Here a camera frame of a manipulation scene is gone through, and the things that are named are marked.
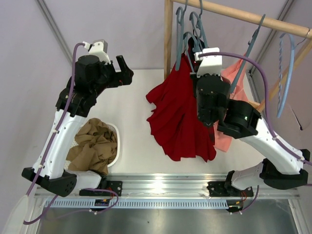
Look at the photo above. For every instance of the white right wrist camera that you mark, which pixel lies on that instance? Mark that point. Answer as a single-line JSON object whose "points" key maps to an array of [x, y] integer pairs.
{"points": [[211, 65]]}

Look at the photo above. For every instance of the grey-blue hanger with pink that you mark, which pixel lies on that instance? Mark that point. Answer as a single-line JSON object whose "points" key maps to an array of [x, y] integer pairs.
{"points": [[250, 47]]}

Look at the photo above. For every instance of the light blue hanger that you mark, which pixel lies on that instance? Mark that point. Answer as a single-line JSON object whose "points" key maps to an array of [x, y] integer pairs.
{"points": [[282, 97]]}

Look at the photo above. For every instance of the wooden clothes rack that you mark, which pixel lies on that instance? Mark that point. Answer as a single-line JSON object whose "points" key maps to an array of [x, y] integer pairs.
{"points": [[271, 23]]}

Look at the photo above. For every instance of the red skirt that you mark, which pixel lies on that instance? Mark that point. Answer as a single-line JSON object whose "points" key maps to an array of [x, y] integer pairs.
{"points": [[174, 123]]}

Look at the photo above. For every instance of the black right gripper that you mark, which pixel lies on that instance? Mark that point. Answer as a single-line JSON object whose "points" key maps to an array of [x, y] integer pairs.
{"points": [[195, 76]]}

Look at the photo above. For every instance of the white perforated laundry basket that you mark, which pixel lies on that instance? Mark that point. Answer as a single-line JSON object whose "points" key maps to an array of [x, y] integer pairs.
{"points": [[115, 146]]}

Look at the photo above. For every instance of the white slotted cable duct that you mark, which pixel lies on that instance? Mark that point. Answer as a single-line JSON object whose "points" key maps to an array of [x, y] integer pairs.
{"points": [[93, 203]]}

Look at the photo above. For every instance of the aluminium mounting rail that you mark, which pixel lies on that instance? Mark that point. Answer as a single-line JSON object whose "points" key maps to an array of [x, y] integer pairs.
{"points": [[175, 186]]}

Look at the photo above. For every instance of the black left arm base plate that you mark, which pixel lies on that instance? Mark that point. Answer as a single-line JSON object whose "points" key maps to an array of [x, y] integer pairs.
{"points": [[115, 186]]}

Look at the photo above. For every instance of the red navy plaid garment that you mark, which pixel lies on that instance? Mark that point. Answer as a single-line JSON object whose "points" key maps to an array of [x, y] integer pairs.
{"points": [[193, 47]]}

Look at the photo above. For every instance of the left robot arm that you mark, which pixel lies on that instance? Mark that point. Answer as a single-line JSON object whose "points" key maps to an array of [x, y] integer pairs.
{"points": [[48, 171]]}

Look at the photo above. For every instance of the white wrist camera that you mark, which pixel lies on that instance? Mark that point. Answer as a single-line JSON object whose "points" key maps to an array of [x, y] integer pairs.
{"points": [[211, 65], [98, 48]]}

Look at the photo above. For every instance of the tan garment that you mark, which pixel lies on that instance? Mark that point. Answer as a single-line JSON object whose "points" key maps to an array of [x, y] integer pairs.
{"points": [[95, 148]]}

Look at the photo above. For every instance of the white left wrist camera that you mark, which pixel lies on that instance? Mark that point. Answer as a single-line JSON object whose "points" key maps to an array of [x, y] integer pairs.
{"points": [[98, 48]]}

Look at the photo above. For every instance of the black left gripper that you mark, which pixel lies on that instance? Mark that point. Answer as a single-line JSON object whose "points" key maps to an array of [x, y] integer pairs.
{"points": [[117, 73]]}

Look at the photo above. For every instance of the grey-blue hanger with plaid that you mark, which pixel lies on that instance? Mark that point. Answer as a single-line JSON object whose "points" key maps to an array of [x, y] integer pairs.
{"points": [[197, 26]]}

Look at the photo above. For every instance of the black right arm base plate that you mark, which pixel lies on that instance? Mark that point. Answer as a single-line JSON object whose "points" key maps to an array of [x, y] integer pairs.
{"points": [[224, 189]]}

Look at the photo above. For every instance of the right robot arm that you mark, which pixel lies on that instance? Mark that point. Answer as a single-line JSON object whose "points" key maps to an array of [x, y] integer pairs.
{"points": [[282, 167]]}

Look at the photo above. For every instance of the pink garment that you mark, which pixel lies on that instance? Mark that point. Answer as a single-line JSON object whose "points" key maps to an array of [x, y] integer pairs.
{"points": [[222, 141]]}

